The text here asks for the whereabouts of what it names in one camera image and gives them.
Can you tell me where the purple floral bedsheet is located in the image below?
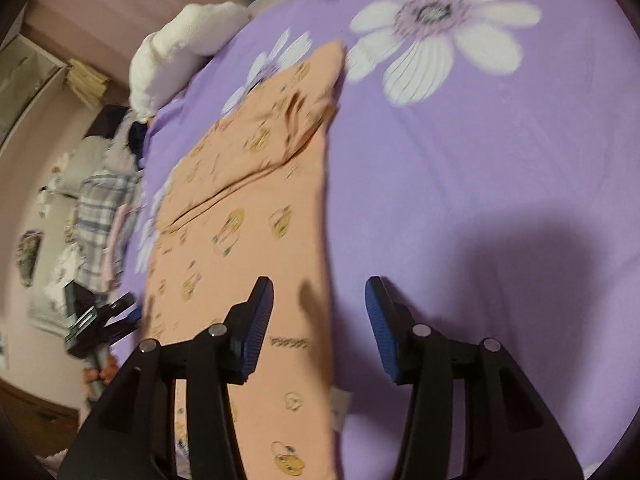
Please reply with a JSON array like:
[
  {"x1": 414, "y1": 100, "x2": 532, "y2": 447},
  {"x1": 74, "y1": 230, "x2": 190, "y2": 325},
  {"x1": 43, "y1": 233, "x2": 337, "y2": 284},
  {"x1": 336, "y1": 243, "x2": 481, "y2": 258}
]
[{"x1": 120, "y1": 0, "x2": 640, "y2": 480}]

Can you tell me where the basket of cloths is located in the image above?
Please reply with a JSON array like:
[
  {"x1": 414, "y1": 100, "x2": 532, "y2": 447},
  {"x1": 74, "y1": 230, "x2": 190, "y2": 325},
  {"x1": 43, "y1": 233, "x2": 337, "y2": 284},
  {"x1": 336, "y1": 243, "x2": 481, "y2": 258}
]
[{"x1": 17, "y1": 230, "x2": 43, "y2": 288}]

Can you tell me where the grey plaid garment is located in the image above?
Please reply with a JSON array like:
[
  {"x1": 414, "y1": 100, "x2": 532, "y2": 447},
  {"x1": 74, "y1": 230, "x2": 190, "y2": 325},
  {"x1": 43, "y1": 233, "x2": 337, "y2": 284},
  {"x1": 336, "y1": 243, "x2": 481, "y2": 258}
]
[{"x1": 75, "y1": 172, "x2": 143, "y2": 291}]

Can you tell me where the dark brown cloth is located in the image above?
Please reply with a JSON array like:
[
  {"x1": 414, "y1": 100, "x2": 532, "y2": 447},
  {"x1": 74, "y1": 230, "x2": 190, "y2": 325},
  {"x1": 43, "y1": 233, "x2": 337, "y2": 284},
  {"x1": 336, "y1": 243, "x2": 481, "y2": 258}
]
[{"x1": 92, "y1": 105, "x2": 132, "y2": 138}]

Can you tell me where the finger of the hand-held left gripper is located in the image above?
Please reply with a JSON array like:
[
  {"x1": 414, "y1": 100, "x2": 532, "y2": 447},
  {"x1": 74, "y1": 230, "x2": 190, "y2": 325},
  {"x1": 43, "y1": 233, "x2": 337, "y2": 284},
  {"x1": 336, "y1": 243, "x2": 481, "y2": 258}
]
[
  {"x1": 106, "y1": 293, "x2": 137, "y2": 315},
  {"x1": 99, "y1": 306, "x2": 144, "y2": 347}
]

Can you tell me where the dark navy cloth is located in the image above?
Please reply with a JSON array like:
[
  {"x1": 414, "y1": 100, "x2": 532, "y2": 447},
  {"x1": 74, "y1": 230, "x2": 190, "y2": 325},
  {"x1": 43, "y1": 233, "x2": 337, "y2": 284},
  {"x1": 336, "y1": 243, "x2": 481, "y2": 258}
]
[{"x1": 127, "y1": 120, "x2": 151, "y2": 168}]

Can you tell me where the white wall shelf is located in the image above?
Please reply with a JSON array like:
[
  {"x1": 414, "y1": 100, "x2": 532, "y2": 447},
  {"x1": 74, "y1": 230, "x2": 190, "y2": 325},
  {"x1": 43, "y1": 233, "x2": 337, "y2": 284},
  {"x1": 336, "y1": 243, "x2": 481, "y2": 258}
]
[{"x1": 0, "y1": 32, "x2": 68, "y2": 156}]

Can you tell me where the grey pillow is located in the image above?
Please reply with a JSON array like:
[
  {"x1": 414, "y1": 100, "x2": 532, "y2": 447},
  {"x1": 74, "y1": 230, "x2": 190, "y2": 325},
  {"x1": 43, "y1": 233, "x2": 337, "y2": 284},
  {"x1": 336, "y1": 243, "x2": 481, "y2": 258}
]
[
  {"x1": 102, "y1": 122, "x2": 136, "y2": 176},
  {"x1": 60, "y1": 135, "x2": 116, "y2": 198}
]

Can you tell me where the light small plush toy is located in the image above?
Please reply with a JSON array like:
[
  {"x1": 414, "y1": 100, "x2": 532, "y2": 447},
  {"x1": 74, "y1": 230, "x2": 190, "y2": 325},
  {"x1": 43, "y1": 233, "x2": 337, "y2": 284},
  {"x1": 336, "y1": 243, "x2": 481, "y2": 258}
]
[{"x1": 50, "y1": 152, "x2": 73, "y2": 181}]

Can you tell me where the pink pleated curtain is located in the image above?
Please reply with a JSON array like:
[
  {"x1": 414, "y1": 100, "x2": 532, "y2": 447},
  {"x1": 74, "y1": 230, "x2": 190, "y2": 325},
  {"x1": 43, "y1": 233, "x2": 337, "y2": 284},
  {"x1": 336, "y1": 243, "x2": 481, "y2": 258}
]
[{"x1": 25, "y1": 0, "x2": 251, "y2": 91}]

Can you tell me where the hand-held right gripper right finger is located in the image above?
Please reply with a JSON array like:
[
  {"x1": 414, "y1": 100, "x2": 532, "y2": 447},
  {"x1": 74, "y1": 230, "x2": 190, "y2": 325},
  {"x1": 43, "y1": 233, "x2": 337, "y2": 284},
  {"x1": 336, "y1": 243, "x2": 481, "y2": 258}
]
[{"x1": 364, "y1": 276, "x2": 586, "y2": 480}]

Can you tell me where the orange printed baby garment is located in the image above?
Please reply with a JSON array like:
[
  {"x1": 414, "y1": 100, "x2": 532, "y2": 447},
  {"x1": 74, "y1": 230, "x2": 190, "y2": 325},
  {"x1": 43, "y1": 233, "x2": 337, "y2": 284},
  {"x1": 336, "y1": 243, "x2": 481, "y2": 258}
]
[{"x1": 141, "y1": 40, "x2": 351, "y2": 480}]

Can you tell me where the pale pink cloth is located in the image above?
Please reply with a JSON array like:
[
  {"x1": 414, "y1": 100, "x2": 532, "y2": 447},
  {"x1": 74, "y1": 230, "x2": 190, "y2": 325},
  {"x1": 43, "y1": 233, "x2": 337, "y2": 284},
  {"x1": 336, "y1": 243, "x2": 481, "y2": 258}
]
[{"x1": 107, "y1": 202, "x2": 146, "y2": 281}]

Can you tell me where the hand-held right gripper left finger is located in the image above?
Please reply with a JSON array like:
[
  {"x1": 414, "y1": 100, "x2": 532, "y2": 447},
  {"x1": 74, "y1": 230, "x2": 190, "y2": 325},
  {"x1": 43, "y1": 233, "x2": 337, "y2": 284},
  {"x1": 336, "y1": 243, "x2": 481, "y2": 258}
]
[{"x1": 57, "y1": 276, "x2": 275, "y2": 480}]

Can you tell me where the black and white plush toy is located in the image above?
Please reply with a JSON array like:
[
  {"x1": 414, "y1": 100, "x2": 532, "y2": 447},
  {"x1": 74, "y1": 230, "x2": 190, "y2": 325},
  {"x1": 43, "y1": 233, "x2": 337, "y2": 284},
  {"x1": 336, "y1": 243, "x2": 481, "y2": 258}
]
[{"x1": 37, "y1": 185, "x2": 57, "y2": 218}]

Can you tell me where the beige fringed cloth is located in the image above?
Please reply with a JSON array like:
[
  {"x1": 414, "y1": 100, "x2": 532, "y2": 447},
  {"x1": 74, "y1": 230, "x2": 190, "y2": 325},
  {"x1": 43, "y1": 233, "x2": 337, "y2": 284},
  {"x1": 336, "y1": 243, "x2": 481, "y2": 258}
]
[{"x1": 65, "y1": 57, "x2": 111, "y2": 111}]

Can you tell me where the brown wooden bed frame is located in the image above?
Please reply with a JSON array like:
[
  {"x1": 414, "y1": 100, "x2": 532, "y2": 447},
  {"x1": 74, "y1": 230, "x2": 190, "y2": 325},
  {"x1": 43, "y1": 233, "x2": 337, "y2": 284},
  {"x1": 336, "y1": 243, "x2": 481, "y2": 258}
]
[{"x1": 0, "y1": 380, "x2": 81, "y2": 456}]

